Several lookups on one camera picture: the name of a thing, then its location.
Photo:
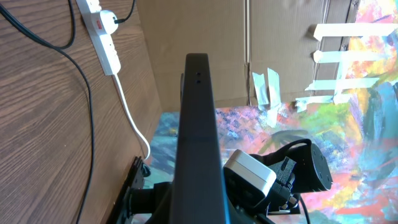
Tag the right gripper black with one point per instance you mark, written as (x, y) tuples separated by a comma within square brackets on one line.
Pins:
[(280, 199)]

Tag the Samsung Galaxy smartphone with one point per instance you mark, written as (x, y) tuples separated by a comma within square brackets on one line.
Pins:
[(199, 194)]

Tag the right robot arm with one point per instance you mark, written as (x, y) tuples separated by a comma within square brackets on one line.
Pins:
[(311, 170)]

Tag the white charger plug adapter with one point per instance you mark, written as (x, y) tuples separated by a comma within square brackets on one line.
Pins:
[(105, 22)]

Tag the white tape strips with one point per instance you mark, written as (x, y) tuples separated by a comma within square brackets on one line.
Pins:
[(269, 93)]

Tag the cardboard backdrop panel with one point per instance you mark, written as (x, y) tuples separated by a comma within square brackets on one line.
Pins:
[(242, 37)]

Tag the white power strip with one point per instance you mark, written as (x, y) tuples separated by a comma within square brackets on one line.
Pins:
[(103, 44)]

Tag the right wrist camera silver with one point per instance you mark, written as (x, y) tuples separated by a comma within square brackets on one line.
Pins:
[(248, 181)]

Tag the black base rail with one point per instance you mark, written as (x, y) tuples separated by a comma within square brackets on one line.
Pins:
[(121, 212)]

